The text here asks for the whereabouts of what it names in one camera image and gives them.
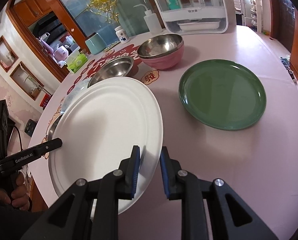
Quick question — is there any green tissue pack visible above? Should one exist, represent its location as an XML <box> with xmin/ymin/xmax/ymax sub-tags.
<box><xmin>67</xmin><ymin>54</ymin><xmax>88</xmax><ymax>74</ymax></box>

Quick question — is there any blue floral porcelain plate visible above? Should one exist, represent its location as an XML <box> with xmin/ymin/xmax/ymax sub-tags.
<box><xmin>60</xmin><ymin>77</ymin><xmax>91</xmax><ymax>114</ymax></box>

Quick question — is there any red crate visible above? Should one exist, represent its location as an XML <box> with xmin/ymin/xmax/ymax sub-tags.
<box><xmin>40</xmin><ymin>94</ymin><xmax>51</xmax><ymax>109</ymax></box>

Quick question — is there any teal ceramic canister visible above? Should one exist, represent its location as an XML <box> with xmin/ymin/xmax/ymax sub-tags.
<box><xmin>85</xmin><ymin>33</ymin><xmax>107</xmax><ymax>55</ymax></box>

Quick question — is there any white plastic plate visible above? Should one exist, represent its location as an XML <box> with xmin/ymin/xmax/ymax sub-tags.
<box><xmin>48</xmin><ymin>77</ymin><xmax>163</xmax><ymax>212</ymax></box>

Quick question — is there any wooden cabinet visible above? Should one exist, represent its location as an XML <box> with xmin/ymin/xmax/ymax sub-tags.
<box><xmin>6</xmin><ymin>0</ymin><xmax>87</xmax><ymax>82</ymax></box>

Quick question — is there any pink bowl with steel liner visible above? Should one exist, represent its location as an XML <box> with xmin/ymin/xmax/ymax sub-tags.
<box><xmin>137</xmin><ymin>34</ymin><xmax>185</xmax><ymax>70</ymax></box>

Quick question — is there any black cable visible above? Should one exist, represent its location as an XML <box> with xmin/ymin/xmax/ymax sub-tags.
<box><xmin>12</xmin><ymin>125</ymin><xmax>23</xmax><ymax>152</ymax></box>

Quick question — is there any white squeeze bottle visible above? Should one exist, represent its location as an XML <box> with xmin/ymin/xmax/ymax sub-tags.
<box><xmin>134</xmin><ymin>4</ymin><xmax>162</xmax><ymax>35</ymax></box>

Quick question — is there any green plate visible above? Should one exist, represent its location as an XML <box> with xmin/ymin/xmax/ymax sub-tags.
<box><xmin>178</xmin><ymin>59</ymin><xmax>266</xmax><ymax>131</ymax></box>

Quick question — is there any white sterilizer cabinet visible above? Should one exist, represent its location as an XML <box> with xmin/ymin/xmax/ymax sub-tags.
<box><xmin>154</xmin><ymin>0</ymin><xmax>229</xmax><ymax>35</ymax></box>

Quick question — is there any person's left hand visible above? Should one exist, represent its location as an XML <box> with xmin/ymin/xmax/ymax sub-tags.
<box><xmin>0</xmin><ymin>172</ymin><xmax>30</xmax><ymax>211</ymax></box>

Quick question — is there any small stainless steel bowl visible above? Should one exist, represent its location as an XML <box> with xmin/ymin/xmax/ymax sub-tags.
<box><xmin>47</xmin><ymin>114</ymin><xmax>63</xmax><ymax>141</ymax></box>

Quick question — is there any large stainless steel bowl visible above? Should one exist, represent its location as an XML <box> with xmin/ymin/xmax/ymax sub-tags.
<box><xmin>88</xmin><ymin>56</ymin><xmax>134</xmax><ymax>88</ymax></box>

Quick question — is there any white pill bottle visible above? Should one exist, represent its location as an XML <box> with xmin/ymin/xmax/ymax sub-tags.
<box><xmin>115</xmin><ymin>25</ymin><xmax>130</xmax><ymax>44</ymax></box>

